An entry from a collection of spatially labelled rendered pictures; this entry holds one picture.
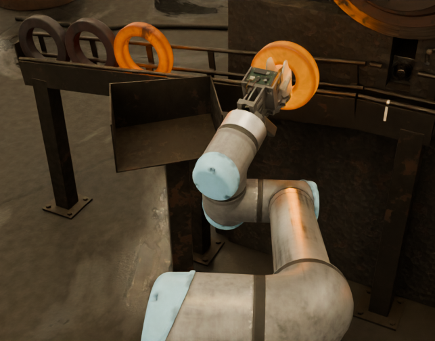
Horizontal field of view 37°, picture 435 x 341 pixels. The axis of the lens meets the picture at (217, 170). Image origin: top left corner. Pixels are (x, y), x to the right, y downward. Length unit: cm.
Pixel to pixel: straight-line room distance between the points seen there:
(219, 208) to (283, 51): 38
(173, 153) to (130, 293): 63
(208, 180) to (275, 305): 51
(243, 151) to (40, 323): 104
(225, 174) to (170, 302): 48
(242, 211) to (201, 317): 58
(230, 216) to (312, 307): 58
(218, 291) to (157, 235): 153
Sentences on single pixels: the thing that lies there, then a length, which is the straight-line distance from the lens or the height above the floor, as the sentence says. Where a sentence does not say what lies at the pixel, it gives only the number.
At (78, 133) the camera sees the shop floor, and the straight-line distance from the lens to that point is 290.
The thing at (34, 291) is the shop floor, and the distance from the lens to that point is 218.
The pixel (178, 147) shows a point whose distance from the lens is 165.
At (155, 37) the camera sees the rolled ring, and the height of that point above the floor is 75.
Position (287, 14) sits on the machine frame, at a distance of 176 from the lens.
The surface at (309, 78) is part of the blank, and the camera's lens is 146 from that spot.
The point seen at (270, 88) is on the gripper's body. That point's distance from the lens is 133.
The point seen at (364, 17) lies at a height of 91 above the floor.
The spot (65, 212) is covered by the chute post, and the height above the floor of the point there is 1.
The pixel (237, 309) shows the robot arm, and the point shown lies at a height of 94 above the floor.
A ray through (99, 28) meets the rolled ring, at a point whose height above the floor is 74.
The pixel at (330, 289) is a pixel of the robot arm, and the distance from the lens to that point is 83.
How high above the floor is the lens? 151
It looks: 35 degrees down
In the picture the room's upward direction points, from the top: 1 degrees counter-clockwise
